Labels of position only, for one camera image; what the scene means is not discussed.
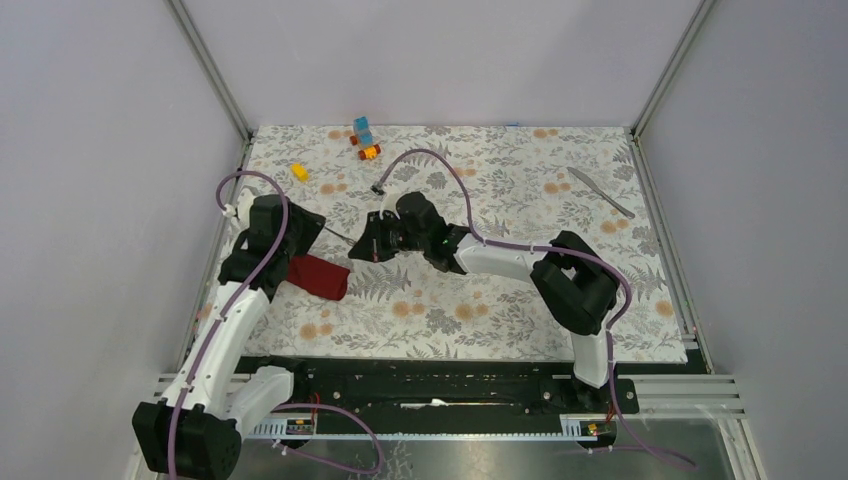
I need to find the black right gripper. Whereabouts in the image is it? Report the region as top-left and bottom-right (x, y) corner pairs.
(349, 210), (428, 264)

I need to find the silver fork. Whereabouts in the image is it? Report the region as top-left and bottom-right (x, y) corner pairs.
(323, 225), (356, 246)

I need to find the red cloth napkin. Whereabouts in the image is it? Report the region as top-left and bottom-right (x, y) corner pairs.
(286, 255), (350, 301)

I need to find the silver table knife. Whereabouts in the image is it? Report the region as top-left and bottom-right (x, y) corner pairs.
(567, 167), (636, 220)

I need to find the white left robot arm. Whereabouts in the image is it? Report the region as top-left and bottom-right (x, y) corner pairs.
(132, 194), (326, 479)

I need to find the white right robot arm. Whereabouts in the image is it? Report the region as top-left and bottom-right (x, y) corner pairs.
(348, 192), (630, 412)

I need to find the yellow toy block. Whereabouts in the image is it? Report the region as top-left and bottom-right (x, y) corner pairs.
(290, 164), (310, 182)

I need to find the blue orange toy car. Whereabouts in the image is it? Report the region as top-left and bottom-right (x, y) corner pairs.
(349, 116), (381, 160)

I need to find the floral patterned tablecloth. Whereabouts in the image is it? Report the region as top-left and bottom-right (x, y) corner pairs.
(244, 125), (686, 363)

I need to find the left aluminium frame post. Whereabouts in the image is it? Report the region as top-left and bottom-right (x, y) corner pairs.
(164, 0), (253, 143)

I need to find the aluminium frame post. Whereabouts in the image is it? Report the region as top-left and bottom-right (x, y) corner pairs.
(164, 0), (253, 143)
(630, 0), (719, 139)

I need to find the right aluminium frame post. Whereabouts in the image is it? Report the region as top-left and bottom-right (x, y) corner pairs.
(630, 0), (719, 139)

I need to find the slotted cable duct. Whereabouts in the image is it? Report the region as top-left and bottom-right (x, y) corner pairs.
(170, 415), (601, 443)

